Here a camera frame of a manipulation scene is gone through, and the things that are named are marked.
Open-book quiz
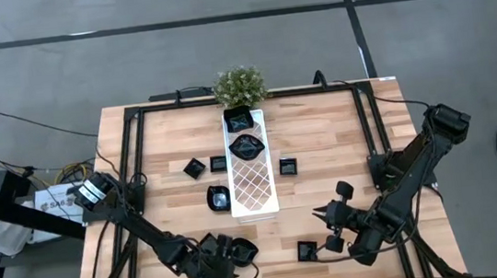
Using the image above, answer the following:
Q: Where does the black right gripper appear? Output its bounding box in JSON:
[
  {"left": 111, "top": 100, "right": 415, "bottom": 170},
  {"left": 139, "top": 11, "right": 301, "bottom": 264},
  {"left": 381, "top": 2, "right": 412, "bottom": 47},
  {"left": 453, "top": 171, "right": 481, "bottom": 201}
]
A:
[{"left": 309, "top": 178, "right": 373, "bottom": 257}]

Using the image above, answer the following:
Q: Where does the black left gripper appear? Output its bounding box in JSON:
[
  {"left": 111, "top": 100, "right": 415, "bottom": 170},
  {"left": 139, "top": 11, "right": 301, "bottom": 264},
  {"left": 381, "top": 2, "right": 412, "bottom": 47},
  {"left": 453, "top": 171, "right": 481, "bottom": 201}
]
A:
[{"left": 178, "top": 232, "right": 245, "bottom": 278}]

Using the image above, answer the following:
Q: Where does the black pointed oval plate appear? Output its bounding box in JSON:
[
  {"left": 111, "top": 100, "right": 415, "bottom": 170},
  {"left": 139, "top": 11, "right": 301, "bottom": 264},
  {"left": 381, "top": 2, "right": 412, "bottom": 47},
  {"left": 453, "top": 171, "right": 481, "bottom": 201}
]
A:
[
  {"left": 227, "top": 131, "right": 267, "bottom": 163},
  {"left": 229, "top": 235, "right": 261, "bottom": 270}
]

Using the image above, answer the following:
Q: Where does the black rounded square plate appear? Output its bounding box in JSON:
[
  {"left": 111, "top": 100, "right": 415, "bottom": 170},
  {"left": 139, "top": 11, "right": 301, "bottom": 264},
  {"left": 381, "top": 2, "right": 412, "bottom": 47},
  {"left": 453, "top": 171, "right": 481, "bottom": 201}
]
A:
[{"left": 204, "top": 182, "right": 233, "bottom": 214}]

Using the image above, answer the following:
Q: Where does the white lattice rack on legs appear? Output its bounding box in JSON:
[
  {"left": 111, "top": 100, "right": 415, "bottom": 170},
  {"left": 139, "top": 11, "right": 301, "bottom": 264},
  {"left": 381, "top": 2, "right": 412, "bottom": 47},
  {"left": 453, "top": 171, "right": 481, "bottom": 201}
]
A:
[{"left": 220, "top": 106, "right": 282, "bottom": 219}]

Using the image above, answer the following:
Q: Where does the black wavy square plate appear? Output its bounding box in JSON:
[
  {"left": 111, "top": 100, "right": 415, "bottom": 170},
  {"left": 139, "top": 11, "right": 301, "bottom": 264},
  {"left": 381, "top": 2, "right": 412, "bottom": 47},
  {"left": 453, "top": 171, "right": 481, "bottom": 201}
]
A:
[{"left": 221, "top": 103, "right": 257, "bottom": 135}]

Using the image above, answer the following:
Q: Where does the green potted plant black pot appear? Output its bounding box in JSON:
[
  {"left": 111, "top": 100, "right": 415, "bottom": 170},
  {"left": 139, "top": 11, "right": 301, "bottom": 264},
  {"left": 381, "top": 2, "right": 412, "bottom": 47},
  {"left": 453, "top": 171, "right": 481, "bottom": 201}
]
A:
[{"left": 209, "top": 61, "right": 272, "bottom": 114}]

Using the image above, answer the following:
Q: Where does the white printed box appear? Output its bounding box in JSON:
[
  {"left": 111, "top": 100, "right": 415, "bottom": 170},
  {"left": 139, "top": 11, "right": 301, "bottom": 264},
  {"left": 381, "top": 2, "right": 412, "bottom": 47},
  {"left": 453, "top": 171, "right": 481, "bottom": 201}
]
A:
[{"left": 32, "top": 181, "right": 87, "bottom": 244}]

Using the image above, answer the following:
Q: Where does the white plastic bag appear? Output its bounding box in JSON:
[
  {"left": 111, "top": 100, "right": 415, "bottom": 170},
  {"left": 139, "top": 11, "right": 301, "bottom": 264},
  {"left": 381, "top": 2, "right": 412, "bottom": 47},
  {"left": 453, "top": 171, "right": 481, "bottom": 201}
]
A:
[{"left": 0, "top": 212, "right": 35, "bottom": 258}]

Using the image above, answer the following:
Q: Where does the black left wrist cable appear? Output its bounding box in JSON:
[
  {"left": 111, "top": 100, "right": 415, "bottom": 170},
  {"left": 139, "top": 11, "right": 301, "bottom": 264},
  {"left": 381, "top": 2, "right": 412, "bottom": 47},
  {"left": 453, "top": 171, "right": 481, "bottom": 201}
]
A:
[{"left": 217, "top": 261, "right": 262, "bottom": 278}]

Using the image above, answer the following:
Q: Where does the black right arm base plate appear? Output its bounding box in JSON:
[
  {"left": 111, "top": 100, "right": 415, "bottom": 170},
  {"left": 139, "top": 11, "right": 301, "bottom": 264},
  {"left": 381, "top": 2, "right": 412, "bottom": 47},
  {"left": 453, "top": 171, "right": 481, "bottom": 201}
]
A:
[{"left": 367, "top": 146, "right": 438, "bottom": 191}]

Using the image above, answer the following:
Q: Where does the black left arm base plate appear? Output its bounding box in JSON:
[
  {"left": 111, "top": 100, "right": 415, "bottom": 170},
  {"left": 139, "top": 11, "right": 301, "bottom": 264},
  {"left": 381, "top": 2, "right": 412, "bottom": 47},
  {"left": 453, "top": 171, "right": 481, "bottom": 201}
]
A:
[{"left": 78, "top": 180, "right": 149, "bottom": 224}]

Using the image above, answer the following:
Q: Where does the thin black floor cable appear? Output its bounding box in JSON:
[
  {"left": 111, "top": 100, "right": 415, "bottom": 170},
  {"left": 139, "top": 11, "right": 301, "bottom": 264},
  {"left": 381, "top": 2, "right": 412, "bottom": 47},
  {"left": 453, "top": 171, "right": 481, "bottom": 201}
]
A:
[
  {"left": 0, "top": 100, "right": 101, "bottom": 148},
  {"left": 332, "top": 70, "right": 434, "bottom": 120}
]

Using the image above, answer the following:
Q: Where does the black arched cable clip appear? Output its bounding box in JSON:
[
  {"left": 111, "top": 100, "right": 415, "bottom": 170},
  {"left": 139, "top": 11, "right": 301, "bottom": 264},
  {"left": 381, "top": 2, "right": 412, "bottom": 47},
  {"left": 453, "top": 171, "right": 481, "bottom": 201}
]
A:
[{"left": 312, "top": 69, "right": 329, "bottom": 91}]

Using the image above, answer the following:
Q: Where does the yellow cable coil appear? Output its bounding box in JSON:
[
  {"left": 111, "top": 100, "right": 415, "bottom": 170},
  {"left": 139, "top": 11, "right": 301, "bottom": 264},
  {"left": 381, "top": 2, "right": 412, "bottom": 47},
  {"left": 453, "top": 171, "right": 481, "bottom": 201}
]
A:
[{"left": 52, "top": 160, "right": 98, "bottom": 186}]

